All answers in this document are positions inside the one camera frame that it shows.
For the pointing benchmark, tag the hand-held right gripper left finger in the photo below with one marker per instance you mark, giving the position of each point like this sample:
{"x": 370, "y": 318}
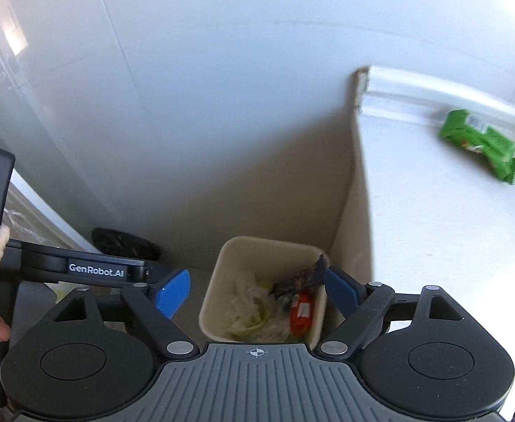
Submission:
{"x": 174, "y": 292}

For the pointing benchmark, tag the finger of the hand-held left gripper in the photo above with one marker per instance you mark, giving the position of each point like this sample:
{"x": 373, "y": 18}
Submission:
{"x": 51, "y": 261}

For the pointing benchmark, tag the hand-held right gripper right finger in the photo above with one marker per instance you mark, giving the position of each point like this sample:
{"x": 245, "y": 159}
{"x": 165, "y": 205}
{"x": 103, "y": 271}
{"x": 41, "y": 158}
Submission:
{"x": 341, "y": 290}

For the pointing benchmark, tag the dark blue snack wrapper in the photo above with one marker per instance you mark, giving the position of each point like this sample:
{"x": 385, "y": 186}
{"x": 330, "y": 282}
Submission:
{"x": 303, "y": 279}

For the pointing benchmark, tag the red snack packet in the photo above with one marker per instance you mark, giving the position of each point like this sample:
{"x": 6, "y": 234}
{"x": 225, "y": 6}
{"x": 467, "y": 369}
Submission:
{"x": 300, "y": 312}

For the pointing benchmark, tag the large white foam fruit net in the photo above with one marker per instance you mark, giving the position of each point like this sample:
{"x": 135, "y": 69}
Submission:
{"x": 242, "y": 290}

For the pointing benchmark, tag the curled leafy cabbage leaf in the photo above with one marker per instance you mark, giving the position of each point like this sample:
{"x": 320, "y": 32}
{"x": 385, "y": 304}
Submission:
{"x": 257, "y": 321}

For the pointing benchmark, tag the cream plastic trash bin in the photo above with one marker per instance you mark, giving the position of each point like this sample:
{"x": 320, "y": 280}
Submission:
{"x": 257, "y": 250}

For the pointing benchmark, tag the green snack packet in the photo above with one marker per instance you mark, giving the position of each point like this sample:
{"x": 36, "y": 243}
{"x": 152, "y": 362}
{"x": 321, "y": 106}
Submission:
{"x": 481, "y": 145}

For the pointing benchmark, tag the black plastic bag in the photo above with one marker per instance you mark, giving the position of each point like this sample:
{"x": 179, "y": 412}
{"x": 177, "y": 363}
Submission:
{"x": 121, "y": 241}

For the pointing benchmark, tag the white backsplash trim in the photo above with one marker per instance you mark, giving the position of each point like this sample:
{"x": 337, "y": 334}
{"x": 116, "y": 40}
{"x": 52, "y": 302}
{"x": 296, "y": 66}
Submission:
{"x": 416, "y": 92}

